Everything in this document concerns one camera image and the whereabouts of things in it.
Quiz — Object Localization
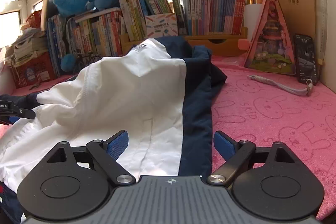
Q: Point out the pink triangular toy house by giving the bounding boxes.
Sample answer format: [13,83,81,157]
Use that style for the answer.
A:
[238,0,296,76]

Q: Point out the red mesh basket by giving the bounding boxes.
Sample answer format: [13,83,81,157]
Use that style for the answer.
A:
[26,10,42,28]

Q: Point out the red plastic crate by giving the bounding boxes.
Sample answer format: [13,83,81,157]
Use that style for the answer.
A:
[9,52,56,89]

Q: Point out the white pencil print box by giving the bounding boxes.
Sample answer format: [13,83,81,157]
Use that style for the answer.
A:
[145,13,178,38]

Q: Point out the right row of books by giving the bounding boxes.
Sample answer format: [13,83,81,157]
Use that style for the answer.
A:
[182,0,245,36]

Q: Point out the left row of books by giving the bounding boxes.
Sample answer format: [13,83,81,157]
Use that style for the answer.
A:
[47,7,126,77]

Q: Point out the blue whale plush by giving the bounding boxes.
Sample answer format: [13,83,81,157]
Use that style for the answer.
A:
[53,0,94,18]

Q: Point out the wooden desk organizer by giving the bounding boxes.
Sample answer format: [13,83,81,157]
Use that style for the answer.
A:
[121,28,247,58]

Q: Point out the stack of papers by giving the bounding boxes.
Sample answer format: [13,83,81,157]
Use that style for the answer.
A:
[5,28,49,67]

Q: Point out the brown cardboard box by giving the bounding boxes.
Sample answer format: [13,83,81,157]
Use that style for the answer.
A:
[279,0,316,39]

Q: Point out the navy and white jacket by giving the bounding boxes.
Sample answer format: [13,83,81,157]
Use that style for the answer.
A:
[1,37,227,223]

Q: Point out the black smartphone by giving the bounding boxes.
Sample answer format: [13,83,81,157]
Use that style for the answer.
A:
[293,34,318,85]

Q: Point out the miniature black bicycle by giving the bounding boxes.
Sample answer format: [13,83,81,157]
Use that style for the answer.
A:
[75,52,102,68]

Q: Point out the small grey clip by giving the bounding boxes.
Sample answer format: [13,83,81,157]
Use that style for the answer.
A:
[29,82,41,90]

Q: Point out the grey lanyard cord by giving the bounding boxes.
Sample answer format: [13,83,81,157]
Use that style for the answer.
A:
[247,74,314,97]

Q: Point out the row of books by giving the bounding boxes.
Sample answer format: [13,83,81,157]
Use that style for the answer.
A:
[47,7,126,77]
[119,0,188,41]
[182,0,245,36]

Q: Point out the middle row of books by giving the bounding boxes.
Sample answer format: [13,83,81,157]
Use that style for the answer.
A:
[119,0,188,41]

